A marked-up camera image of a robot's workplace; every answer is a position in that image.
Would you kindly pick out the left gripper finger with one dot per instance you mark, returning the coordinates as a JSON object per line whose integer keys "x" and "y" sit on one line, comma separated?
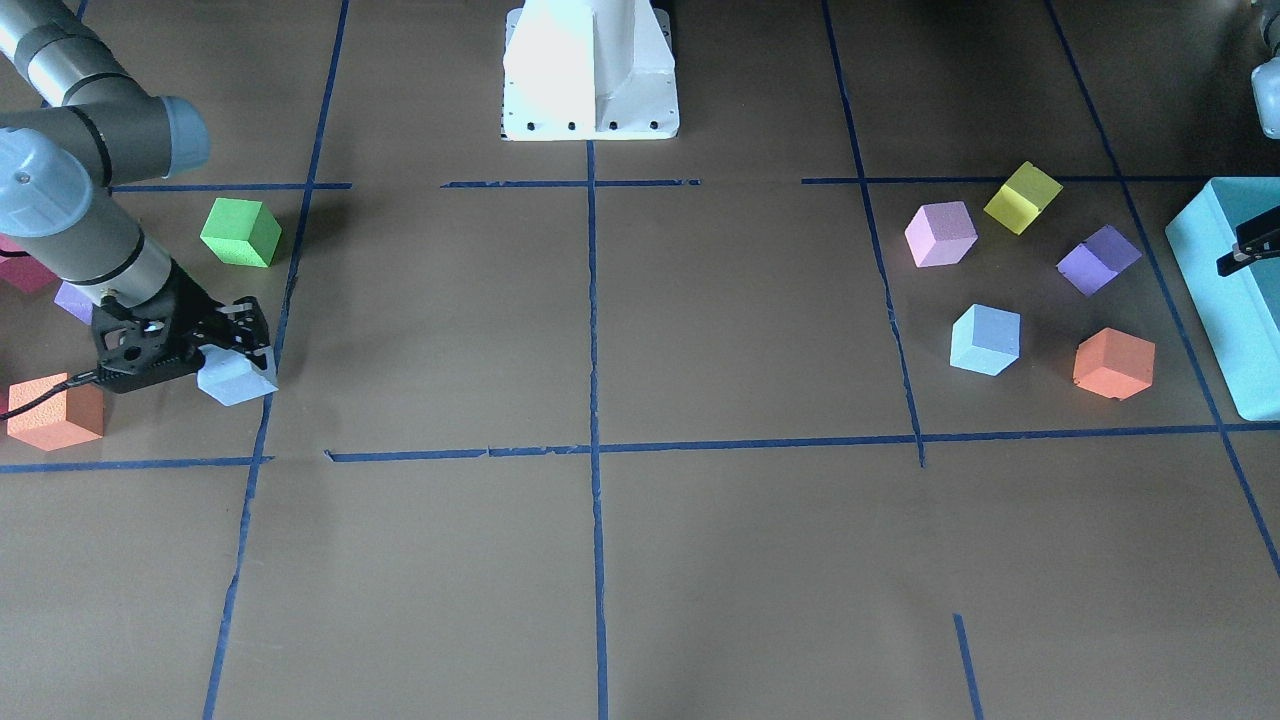
{"x": 1250, "y": 247}

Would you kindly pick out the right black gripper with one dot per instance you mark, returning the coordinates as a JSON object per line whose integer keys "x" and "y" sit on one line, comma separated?
{"x": 196, "y": 306}

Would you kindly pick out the light blue block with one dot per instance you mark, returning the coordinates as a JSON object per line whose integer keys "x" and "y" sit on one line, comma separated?
{"x": 218, "y": 377}
{"x": 985, "y": 340}

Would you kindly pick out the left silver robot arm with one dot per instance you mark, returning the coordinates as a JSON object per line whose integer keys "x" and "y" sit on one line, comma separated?
{"x": 1265, "y": 90}

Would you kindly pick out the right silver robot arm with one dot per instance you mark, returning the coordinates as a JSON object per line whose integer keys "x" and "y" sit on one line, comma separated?
{"x": 99, "y": 128}

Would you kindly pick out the teal plastic bin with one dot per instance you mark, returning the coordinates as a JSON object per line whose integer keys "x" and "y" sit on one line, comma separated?
{"x": 1238, "y": 312}

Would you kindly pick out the green foam block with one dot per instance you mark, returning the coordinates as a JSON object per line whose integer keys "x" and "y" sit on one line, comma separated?
{"x": 241, "y": 232}

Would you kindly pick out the purple foam block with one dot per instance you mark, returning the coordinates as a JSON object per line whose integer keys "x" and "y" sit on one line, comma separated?
{"x": 75, "y": 303}
{"x": 1098, "y": 260}

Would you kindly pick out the orange foam block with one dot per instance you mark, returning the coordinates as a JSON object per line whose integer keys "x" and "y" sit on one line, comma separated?
{"x": 1114, "y": 364}
{"x": 73, "y": 417}

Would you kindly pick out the yellow foam block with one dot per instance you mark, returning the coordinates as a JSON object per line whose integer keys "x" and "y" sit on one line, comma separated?
{"x": 1022, "y": 198}

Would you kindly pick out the dark red foam block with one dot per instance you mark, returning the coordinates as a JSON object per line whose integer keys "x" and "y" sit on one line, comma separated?
{"x": 21, "y": 270}

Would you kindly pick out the pink foam block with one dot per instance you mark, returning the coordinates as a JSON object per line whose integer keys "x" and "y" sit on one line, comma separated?
{"x": 940, "y": 234}

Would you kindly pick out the white pedestal column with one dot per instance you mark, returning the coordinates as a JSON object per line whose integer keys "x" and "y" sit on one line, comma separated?
{"x": 589, "y": 71}

